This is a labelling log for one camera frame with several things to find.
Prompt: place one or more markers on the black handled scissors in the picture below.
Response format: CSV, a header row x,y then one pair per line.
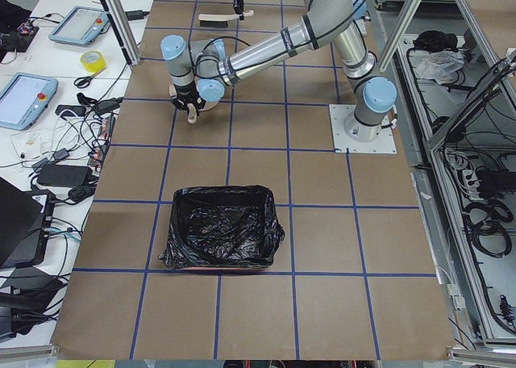
x,y
84,82

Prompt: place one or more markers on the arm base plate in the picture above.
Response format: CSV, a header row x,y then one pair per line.
x,y
350,136

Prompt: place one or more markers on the bin with black bag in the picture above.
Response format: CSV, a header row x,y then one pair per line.
x,y
223,227

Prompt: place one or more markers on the white crumpled cloth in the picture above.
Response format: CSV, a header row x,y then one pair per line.
x,y
441,67

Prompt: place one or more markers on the blue teach pendant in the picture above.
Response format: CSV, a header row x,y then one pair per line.
x,y
80,27
24,98

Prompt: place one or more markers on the black laptop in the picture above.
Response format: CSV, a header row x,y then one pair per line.
x,y
25,219

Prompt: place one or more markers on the beige hand brush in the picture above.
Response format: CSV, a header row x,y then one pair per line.
x,y
221,20

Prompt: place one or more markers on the aluminium frame post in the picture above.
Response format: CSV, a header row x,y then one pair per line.
x,y
122,30

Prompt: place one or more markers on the beige plastic dustpan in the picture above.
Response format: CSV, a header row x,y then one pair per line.
x,y
194,109

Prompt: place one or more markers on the yellow tape roll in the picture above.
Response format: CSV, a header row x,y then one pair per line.
x,y
93,61

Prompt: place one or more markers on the black power adapter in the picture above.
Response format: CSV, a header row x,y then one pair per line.
x,y
64,175

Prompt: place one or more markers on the upper blue teach pendant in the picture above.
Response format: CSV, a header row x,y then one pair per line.
x,y
80,27

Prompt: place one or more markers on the lower blue teach pendant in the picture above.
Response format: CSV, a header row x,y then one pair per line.
x,y
24,98

